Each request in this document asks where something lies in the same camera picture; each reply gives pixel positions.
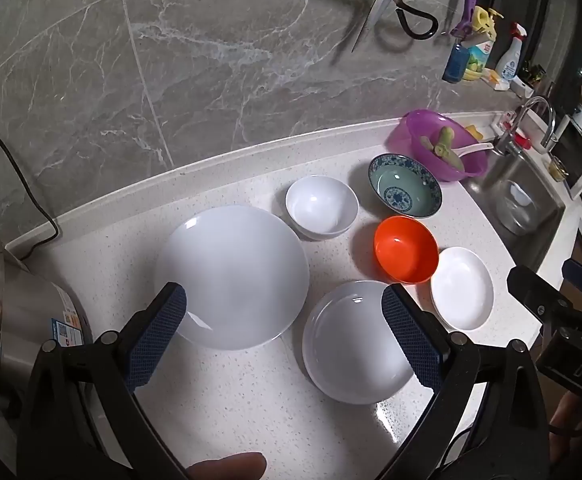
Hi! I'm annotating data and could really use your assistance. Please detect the orange bowl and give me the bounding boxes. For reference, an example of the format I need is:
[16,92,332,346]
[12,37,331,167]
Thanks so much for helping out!
[374,216,439,286]

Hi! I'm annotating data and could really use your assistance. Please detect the blue floral ceramic bowl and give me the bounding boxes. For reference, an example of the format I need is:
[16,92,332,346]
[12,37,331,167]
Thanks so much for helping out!
[368,154,443,219]

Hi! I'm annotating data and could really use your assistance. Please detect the white spray bottle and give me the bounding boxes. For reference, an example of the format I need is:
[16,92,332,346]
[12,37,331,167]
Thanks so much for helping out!
[494,22,528,84]

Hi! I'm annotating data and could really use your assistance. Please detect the small white plate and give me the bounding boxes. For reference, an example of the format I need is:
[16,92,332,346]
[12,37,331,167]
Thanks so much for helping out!
[430,246,494,331]

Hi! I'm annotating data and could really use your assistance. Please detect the green vegetable piece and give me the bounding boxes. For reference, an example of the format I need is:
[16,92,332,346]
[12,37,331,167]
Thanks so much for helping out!
[420,127,464,171]

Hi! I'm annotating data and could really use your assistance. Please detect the white spoon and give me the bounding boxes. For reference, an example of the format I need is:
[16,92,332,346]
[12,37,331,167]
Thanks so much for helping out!
[454,142,494,159]

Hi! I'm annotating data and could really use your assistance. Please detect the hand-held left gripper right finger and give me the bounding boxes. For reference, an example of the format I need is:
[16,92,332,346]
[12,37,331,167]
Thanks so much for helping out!
[371,283,564,480]

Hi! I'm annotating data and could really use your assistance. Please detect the blue bottle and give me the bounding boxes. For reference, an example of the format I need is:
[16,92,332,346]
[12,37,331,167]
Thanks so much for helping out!
[442,40,472,84]

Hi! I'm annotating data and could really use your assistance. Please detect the clear bowl in sink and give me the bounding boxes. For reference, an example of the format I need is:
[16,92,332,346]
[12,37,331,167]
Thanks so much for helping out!
[496,180,539,236]

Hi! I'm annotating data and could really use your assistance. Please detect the stainless steel rice cooker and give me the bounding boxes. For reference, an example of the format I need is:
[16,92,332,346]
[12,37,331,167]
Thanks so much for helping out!
[0,232,96,417]

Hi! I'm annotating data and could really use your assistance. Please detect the white bowl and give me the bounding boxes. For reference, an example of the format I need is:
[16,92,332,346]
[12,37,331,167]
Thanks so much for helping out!
[285,175,359,241]

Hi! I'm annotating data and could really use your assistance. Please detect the medium white plate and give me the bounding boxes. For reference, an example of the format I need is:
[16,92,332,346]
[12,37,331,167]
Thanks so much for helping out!
[302,280,439,405]

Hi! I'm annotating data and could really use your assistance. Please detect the chrome faucet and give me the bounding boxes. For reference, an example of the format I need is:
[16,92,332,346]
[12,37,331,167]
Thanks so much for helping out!
[491,96,557,157]

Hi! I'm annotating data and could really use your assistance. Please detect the black power cable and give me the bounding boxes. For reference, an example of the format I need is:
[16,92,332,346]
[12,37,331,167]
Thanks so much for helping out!
[0,110,60,261]

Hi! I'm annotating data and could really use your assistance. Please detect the person's left hand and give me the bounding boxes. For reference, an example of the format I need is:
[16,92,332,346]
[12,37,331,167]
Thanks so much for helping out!
[186,452,267,480]

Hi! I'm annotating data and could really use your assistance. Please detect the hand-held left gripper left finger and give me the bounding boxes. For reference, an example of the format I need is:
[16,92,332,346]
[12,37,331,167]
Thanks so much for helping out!
[18,282,188,480]

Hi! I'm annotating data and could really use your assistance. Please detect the stainless steel sink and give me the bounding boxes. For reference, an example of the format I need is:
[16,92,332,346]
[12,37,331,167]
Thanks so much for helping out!
[464,152,567,271]

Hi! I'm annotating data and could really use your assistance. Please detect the yellow capped dish soap bottle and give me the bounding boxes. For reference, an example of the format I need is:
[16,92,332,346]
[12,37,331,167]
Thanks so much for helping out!
[464,6,497,82]

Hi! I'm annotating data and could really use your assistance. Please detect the purple plastic colander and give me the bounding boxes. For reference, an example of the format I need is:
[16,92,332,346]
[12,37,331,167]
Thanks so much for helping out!
[388,109,488,182]

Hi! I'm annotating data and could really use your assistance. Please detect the person's right hand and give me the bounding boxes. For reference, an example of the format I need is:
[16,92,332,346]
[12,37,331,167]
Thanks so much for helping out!
[550,390,582,443]

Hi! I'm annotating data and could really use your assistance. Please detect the large white plate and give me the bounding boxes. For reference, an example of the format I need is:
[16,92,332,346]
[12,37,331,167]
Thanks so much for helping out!
[155,205,311,351]

